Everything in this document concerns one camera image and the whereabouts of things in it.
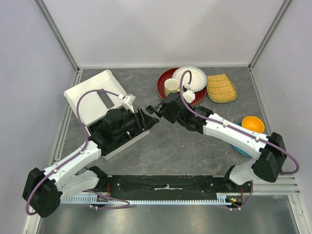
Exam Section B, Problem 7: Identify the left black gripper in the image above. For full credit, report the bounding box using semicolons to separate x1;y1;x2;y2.
113;106;159;137

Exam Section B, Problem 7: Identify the white clipper kit box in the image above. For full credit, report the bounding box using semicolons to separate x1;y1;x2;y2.
64;70;149;160

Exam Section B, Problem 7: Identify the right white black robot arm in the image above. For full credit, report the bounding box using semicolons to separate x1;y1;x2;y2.
155;93;286;192

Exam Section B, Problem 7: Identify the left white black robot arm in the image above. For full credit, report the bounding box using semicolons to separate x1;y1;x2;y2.
22;91;159;218

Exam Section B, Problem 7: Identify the yellow-green mug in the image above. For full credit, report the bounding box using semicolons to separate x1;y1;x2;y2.
164;78;180;97

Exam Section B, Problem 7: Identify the red round plate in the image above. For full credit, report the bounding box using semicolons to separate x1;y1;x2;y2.
156;67;207;106

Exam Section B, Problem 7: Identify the white paper plate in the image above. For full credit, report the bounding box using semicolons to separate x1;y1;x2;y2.
172;66;207;92

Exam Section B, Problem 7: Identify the woven bamboo tray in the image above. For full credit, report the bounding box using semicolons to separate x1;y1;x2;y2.
206;74;237;103

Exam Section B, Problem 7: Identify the blue dotted plate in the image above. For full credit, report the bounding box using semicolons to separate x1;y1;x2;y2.
233;122;250;156

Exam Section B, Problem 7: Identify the orange bowl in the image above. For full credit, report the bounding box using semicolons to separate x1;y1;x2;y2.
241;116;265;134

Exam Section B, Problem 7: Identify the white cable duct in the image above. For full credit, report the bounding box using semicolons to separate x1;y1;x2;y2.
62;193;237;206

